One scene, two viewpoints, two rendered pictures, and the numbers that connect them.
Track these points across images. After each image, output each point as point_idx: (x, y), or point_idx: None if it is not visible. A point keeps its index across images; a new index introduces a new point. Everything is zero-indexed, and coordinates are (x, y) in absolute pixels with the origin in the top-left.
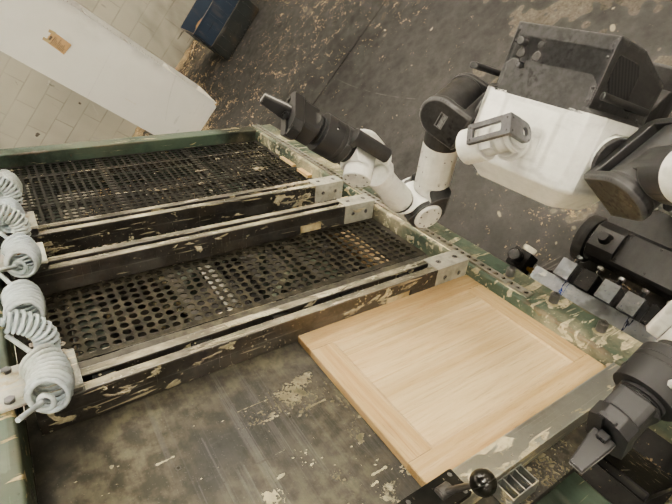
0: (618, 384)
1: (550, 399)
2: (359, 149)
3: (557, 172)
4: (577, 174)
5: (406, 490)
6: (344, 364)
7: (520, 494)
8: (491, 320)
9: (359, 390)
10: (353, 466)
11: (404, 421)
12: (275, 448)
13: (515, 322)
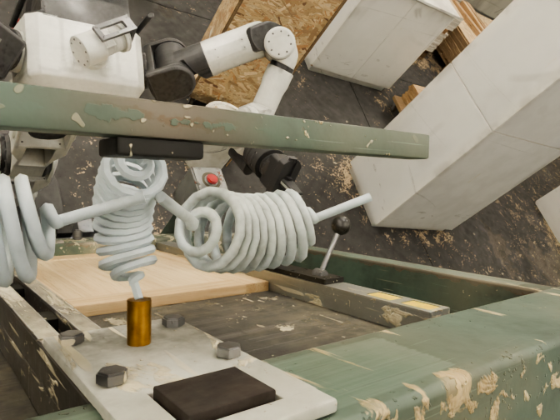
0: (265, 161)
1: (182, 258)
2: None
3: (133, 73)
4: (142, 75)
5: (265, 294)
6: (111, 296)
7: None
8: (73, 262)
9: (156, 292)
10: (244, 305)
11: (201, 283)
12: (225, 328)
13: (84, 257)
